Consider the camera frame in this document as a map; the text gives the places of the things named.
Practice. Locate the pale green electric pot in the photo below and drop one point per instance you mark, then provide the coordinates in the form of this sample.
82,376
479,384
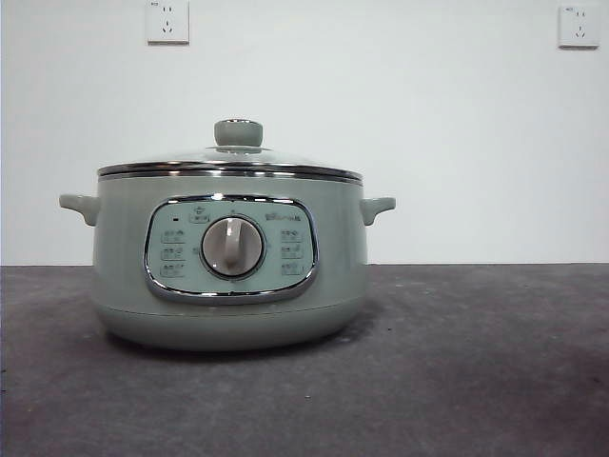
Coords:
123,266

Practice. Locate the glass lid with green knob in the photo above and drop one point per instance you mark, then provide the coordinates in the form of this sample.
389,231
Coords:
239,132

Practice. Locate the white wall socket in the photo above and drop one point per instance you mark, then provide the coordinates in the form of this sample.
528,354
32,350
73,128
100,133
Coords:
578,27
167,23

